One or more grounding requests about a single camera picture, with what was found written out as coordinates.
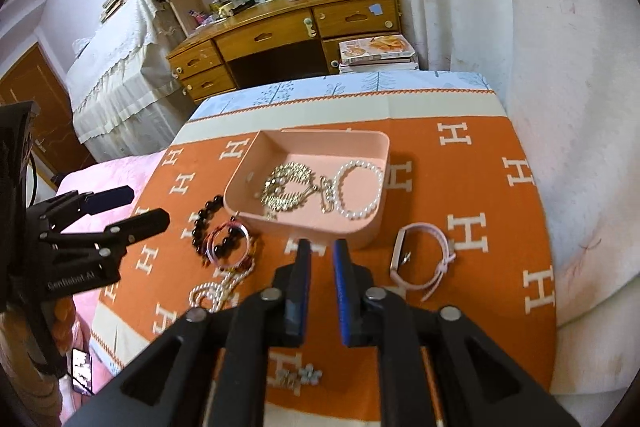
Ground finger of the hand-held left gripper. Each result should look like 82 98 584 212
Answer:
27 185 135 228
39 208 171 259

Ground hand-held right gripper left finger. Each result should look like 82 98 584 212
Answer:
95 238 313 427

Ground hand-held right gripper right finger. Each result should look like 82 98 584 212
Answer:
333 238 557 427

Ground pink plastic tray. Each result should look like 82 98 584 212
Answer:
223 129 391 251

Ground pink blanket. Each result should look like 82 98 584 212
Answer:
54 151 168 410

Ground small silver earrings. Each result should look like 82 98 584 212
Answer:
269 362 324 391

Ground smartphone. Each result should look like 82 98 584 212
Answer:
70 347 96 395

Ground white lace cloth cover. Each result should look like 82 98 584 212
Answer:
64 0 197 158

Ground wooden door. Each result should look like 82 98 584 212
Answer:
0 42 97 188

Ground orange printed blanket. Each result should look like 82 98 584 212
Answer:
90 71 559 427

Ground stack of magazines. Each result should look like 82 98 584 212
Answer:
337 34 420 76

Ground wooden desk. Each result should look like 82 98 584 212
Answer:
166 0 404 103

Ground white leaf print curtain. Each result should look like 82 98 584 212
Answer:
372 0 640 427

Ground dark bead bracelet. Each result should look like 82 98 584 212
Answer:
189 194 247 266

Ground pink strap wristwatch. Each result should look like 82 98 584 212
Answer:
389 222 457 303

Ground pink string bracelet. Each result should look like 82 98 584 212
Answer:
205 216 254 271

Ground white pearl necklace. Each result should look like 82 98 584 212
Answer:
188 256 256 314

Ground white pearl bracelet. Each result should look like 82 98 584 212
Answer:
333 160 385 222

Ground gold chain necklace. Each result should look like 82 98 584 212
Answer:
259 161 342 221

